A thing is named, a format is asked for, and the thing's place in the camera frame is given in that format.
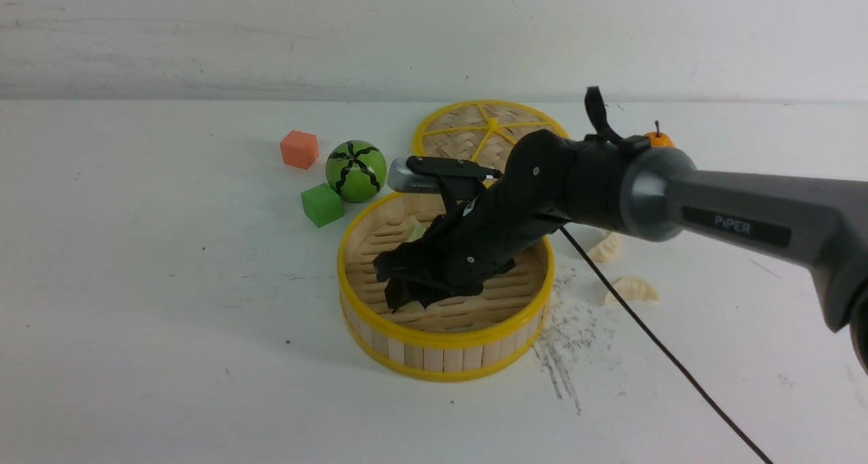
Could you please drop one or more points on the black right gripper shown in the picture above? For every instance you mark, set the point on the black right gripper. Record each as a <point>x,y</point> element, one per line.
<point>473,241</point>

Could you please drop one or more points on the green dumpling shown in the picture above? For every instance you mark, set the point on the green dumpling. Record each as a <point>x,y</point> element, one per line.
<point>416,231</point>
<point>411,307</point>

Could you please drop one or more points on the white dumpling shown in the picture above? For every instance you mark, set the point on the white dumpling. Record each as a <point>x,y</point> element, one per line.
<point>632,288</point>
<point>607,250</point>

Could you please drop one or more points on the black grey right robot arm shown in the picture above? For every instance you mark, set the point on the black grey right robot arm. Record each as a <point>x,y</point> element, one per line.
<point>627,186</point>

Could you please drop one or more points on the yellow bamboo steamer tray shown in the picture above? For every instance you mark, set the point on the yellow bamboo steamer tray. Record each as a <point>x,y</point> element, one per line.
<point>458,339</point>

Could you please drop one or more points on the yellow bamboo steamer lid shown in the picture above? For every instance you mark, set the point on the yellow bamboo steamer lid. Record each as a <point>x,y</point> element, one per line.
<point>483,131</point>

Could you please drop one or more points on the green foam cube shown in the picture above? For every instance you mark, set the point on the green foam cube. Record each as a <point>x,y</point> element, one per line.
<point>322,205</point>

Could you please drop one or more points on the green toy watermelon ball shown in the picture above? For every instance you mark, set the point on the green toy watermelon ball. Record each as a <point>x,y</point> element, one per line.
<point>356,170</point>

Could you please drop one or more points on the orange foam cube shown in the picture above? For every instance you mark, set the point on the orange foam cube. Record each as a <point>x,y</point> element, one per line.
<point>299,149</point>

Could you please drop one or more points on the orange toy pear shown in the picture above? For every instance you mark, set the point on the orange toy pear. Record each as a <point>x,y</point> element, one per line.
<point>658,139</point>

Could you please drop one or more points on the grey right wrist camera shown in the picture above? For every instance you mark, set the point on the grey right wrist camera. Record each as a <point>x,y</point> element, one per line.
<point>453,179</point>

